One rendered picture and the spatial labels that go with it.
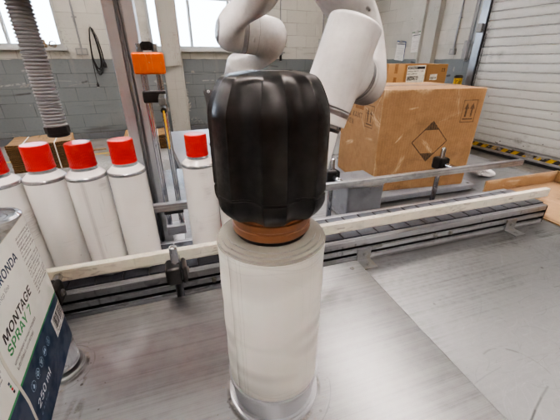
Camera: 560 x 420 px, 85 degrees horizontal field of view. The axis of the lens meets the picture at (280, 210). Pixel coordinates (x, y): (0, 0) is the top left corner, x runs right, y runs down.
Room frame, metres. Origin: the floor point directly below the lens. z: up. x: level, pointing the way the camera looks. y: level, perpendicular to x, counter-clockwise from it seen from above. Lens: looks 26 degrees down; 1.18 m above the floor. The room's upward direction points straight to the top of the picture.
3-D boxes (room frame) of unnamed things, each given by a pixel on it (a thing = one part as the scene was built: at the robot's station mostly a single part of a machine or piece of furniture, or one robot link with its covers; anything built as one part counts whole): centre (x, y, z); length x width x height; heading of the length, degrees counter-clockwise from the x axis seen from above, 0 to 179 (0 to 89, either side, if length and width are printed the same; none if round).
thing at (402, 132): (0.95, -0.37, 0.99); 0.30 x 0.24 x 0.27; 103
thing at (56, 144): (3.77, 2.91, 0.16); 0.65 x 0.54 x 0.32; 118
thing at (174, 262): (0.37, 0.15, 0.89); 0.03 x 0.03 x 0.12; 18
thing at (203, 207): (0.47, 0.13, 0.98); 0.05 x 0.05 x 0.20
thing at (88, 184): (0.41, 0.27, 0.98); 0.05 x 0.05 x 0.20
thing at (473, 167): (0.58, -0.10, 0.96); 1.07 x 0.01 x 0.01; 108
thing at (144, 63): (0.50, 0.19, 1.05); 0.10 x 0.04 x 0.33; 18
